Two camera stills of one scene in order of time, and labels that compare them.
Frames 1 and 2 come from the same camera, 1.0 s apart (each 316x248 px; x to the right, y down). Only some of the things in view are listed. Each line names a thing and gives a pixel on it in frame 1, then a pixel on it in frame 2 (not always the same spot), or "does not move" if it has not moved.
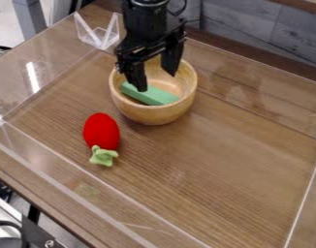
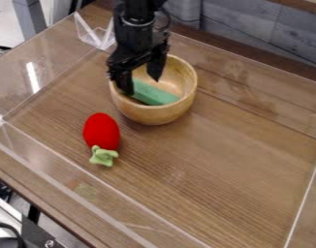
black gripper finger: (171, 55) -> (155, 65)
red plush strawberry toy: (100, 132) does not move
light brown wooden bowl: (179, 85) does not move
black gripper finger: (136, 76) -> (123, 78)
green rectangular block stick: (152, 96) does not move
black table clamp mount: (33, 235) does not move
